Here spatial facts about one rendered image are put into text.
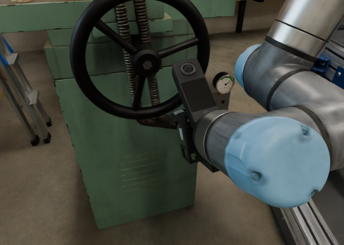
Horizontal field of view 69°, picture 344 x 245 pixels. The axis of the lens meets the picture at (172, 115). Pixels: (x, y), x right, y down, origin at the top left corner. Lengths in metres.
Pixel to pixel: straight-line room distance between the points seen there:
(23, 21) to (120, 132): 0.40
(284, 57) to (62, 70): 0.55
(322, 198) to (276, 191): 0.94
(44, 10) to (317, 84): 0.58
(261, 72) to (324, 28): 0.09
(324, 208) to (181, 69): 0.86
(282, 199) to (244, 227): 1.00
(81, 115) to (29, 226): 0.69
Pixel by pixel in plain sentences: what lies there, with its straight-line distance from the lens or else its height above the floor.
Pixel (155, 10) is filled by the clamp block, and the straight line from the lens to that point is 0.59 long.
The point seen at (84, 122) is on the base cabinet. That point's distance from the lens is 0.80.
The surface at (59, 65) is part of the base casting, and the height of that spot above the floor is 0.75.
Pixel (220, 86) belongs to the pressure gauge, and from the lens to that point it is 0.77.
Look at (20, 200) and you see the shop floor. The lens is 1.45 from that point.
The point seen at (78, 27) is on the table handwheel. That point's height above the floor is 0.89.
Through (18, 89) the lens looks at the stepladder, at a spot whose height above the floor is 0.38.
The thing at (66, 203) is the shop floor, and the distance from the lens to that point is 1.34.
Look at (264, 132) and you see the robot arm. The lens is 0.21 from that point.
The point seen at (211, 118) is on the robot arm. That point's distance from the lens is 0.31.
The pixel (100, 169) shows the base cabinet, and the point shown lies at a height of 0.35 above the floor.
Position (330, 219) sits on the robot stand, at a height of 0.21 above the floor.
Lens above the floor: 1.01
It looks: 35 degrees down
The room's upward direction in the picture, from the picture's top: straight up
